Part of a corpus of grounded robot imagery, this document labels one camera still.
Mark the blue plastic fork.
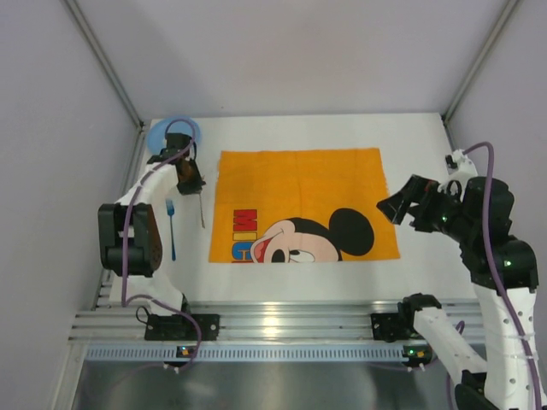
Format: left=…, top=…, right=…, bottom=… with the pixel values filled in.
left=166, top=199, right=176, bottom=261

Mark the gold metal spoon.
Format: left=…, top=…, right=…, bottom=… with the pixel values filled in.
left=198, top=192, right=206, bottom=229

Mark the orange Mickey Mouse placemat cloth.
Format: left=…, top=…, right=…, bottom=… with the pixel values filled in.
left=209, top=148, right=400, bottom=263

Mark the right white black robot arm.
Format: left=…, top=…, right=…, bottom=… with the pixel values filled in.
left=377, top=175, right=546, bottom=409

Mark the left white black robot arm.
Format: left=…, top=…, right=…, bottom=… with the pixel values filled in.
left=97, top=133, right=204, bottom=316

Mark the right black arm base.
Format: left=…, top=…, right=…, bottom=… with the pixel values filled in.
left=370, top=313, right=423, bottom=343

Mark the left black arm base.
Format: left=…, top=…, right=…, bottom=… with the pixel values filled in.
left=138, top=307, right=221, bottom=342

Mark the blue plastic plate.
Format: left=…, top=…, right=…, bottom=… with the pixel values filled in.
left=146, top=115, right=202, bottom=155

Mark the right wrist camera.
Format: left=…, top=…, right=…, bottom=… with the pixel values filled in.
left=444, top=149, right=478, bottom=179

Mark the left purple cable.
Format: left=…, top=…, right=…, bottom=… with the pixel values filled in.
left=121, top=118, right=204, bottom=371

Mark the slotted white cable duct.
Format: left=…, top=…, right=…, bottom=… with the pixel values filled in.
left=85, top=344, right=432, bottom=362

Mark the left vertical aluminium frame post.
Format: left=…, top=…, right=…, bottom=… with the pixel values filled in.
left=60, top=0, right=144, bottom=130

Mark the vertical aluminium frame post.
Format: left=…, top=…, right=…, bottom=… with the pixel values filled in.
left=441, top=0, right=523, bottom=126
left=60, top=0, right=144, bottom=130

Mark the right vertical aluminium frame post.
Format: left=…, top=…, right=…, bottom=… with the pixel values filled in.
left=441, top=0, right=523, bottom=126

